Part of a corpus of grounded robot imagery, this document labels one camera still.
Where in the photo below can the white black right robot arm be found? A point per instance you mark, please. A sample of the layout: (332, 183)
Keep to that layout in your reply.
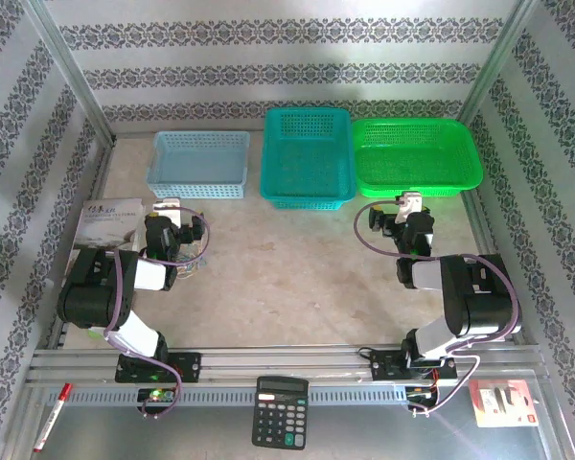
(479, 302)

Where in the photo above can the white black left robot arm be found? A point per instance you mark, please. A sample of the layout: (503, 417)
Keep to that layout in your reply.
(91, 297)

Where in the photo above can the light blue plastic basket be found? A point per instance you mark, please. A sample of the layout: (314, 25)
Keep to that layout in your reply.
(196, 165)

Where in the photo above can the green plastic basket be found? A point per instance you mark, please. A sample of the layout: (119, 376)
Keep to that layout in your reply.
(412, 158)

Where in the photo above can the grey cover book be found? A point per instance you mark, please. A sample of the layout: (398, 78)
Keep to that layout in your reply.
(105, 225)

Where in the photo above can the teal plastic basket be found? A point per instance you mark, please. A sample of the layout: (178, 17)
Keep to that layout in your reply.
(306, 163)

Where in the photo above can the red memory card package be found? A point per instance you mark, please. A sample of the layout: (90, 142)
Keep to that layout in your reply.
(503, 405)

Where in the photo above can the red white marker pen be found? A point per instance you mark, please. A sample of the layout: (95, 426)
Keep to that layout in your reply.
(52, 417)

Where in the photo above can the black desk calculator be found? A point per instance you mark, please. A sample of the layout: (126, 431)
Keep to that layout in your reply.
(280, 417)

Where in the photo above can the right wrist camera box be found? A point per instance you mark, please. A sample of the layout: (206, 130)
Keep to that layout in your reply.
(408, 203)

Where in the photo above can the aluminium side rail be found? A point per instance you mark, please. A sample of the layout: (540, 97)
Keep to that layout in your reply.
(481, 225)
(100, 177)

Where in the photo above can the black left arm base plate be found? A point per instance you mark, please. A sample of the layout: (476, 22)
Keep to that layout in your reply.
(189, 366)

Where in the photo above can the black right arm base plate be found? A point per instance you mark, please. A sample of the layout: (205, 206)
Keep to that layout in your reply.
(383, 366)

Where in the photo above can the aluminium mounting rail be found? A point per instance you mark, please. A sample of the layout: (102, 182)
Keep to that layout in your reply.
(278, 361)

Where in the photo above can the aluminium frame post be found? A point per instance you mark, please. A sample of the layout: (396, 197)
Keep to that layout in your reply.
(498, 52)
(67, 62)

